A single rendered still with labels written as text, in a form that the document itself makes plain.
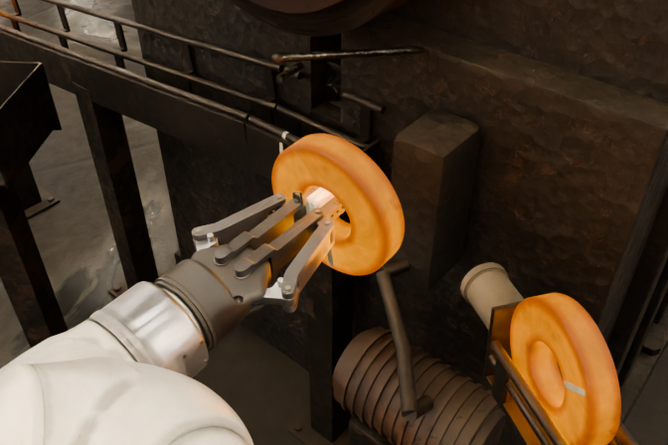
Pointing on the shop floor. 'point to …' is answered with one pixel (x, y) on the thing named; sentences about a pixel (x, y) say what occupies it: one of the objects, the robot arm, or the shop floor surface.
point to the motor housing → (449, 416)
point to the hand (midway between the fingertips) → (334, 194)
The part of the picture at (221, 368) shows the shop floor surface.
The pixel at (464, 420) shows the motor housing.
